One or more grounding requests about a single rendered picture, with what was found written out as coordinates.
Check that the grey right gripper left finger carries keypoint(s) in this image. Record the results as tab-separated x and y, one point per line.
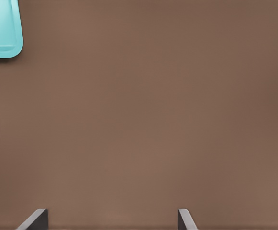
35	221

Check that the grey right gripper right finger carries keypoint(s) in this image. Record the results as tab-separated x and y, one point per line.
185	221

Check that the turquoise plastic tray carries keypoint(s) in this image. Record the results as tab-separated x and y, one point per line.
0	28

